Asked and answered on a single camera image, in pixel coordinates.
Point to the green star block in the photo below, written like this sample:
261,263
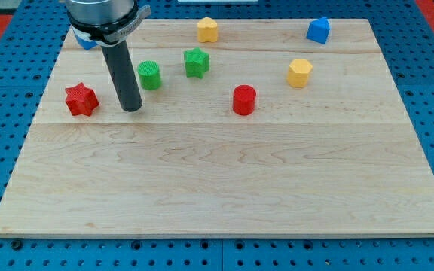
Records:
196,63

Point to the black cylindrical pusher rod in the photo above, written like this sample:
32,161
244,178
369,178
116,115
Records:
120,68

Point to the yellow heart block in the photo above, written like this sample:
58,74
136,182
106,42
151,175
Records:
207,30

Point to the red star block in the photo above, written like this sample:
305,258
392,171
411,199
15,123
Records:
81,100

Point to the blue pentagon block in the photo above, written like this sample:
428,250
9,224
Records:
318,30

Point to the red cylinder block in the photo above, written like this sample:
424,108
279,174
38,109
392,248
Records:
244,97

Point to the blue block behind arm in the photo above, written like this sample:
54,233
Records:
86,43

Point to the green cylinder block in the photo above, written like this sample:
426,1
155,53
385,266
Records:
149,75

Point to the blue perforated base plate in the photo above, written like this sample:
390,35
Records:
29,49

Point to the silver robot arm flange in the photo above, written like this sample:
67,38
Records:
105,22

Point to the light wooden board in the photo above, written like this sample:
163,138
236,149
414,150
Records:
338,158

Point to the yellow hexagon block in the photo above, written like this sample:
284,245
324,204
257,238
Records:
299,72

